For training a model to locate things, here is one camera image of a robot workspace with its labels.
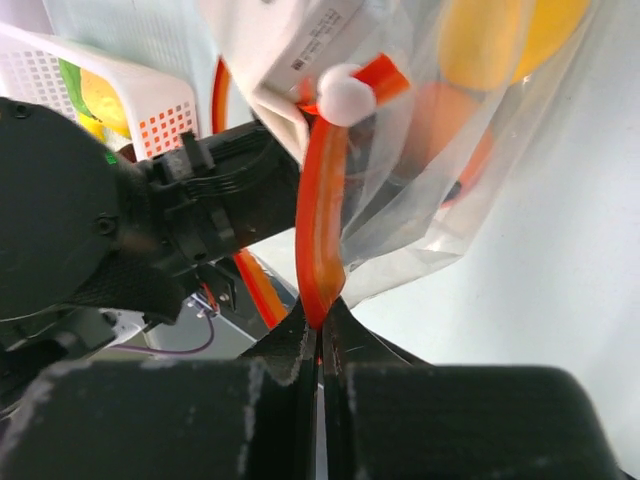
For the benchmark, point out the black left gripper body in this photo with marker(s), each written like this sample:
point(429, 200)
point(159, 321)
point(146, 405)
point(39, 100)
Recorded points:
point(82, 226)

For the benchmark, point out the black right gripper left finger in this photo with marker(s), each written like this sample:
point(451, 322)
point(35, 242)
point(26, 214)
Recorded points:
point(248, 418)

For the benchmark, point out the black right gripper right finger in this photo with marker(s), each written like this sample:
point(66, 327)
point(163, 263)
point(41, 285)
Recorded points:
point(392, 416)

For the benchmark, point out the fake yellow banana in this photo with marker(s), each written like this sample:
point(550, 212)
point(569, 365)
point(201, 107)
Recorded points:
point(104, 107)

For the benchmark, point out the fake green cucumber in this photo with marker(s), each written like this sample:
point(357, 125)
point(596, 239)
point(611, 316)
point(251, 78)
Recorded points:
point(71, 77)

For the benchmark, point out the clear zip top bag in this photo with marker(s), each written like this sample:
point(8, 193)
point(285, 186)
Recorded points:
point(336, 83)

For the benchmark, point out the fake peach fruit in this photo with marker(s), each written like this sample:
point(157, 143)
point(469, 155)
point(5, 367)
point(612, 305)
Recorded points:
point(440, 112)

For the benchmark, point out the white perforated plastic basket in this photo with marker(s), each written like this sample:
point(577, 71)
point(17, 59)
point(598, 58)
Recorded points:
point(158, 106)

